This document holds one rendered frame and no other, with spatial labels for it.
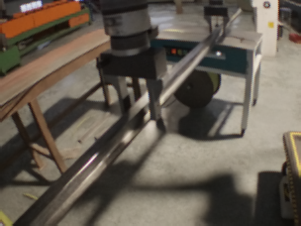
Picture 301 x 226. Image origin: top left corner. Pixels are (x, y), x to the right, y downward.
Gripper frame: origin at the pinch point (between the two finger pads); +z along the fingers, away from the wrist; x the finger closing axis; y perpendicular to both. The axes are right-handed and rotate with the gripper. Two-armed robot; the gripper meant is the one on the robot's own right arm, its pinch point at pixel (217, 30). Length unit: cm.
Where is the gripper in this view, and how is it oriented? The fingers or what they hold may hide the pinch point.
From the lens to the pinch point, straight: 120.7
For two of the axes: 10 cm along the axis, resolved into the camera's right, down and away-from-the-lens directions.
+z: 1.2, 8.5, 5.1
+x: 8.7, 1.6, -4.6
